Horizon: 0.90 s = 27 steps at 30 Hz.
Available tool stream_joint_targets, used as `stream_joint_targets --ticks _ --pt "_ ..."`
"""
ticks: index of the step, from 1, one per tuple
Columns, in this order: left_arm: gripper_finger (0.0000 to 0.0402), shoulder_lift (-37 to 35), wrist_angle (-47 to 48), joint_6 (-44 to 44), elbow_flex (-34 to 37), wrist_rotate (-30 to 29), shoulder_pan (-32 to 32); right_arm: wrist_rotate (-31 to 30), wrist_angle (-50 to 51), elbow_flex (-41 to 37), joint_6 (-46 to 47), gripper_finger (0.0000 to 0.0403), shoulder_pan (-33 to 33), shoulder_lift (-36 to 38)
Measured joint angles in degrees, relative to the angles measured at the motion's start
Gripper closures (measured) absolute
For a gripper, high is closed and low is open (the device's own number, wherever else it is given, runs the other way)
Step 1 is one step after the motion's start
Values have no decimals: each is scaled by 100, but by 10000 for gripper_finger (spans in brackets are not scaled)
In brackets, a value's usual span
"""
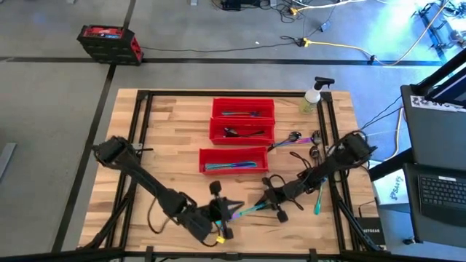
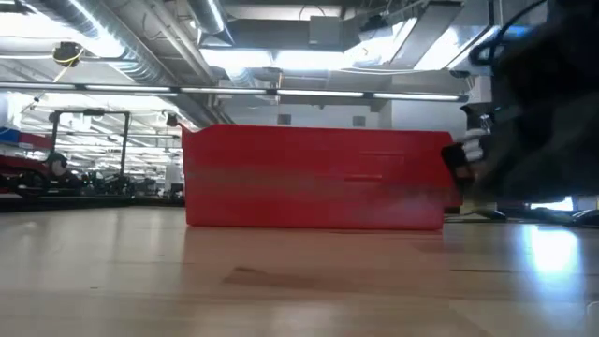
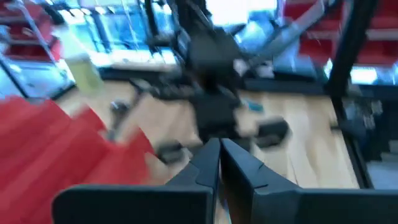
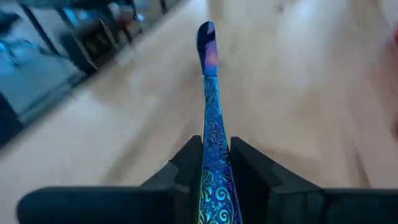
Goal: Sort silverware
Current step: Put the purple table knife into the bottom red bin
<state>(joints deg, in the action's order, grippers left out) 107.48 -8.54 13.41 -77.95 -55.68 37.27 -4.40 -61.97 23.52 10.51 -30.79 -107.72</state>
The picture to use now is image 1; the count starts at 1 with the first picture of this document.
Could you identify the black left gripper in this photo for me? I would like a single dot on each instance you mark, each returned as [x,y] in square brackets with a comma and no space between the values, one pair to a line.
[220,211]

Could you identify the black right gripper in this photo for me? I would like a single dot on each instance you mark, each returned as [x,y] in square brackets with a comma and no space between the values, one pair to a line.
[275,198]

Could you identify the iridescent cutlery piece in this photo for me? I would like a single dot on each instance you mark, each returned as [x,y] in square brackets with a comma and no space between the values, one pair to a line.
[251,210]

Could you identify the red plastic bin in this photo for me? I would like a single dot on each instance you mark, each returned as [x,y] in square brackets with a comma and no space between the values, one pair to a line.
[242,141]
[242,103]
[233,154]

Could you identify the spray bottle with yellow label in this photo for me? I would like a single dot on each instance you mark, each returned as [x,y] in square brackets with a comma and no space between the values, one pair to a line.
[312,98]

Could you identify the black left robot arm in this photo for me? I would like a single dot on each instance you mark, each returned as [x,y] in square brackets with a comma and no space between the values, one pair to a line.
[145,178]

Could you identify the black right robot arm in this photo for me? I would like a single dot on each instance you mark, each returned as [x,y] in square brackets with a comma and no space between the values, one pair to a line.
[327,167]

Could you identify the small yellow tag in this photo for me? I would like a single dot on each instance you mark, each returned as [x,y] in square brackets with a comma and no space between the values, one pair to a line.
[220,239]

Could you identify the white box with handwriting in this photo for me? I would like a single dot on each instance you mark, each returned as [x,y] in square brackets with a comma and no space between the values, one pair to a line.
[389,189]

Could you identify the small black mouse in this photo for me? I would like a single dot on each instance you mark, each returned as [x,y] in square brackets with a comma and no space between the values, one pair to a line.
[408,241]

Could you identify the black laptop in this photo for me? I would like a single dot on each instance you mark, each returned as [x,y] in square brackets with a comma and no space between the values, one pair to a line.
[437,145]

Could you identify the small black adapter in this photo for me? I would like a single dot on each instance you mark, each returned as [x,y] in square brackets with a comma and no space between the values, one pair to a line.
[325,26]

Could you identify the red and black toolbox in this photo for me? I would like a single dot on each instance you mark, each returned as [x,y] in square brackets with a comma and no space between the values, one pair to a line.
[109,51]

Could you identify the black floor computer box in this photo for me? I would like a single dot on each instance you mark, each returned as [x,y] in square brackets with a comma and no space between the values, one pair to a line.
[233,4]

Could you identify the white desk foot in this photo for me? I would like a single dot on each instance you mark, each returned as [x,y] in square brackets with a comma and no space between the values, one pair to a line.
[194,2]

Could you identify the black slanted stand beam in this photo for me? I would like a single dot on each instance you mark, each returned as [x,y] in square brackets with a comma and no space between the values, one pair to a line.
[444,72]

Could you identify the black floor stand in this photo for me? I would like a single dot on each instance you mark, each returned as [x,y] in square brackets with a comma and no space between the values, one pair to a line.
[435,32]

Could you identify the black Netgear network switch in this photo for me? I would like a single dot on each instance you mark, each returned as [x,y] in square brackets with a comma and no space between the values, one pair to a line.
[371,233]

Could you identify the black metal table frame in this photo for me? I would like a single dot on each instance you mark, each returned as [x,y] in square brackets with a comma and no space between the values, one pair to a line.
[233,93]

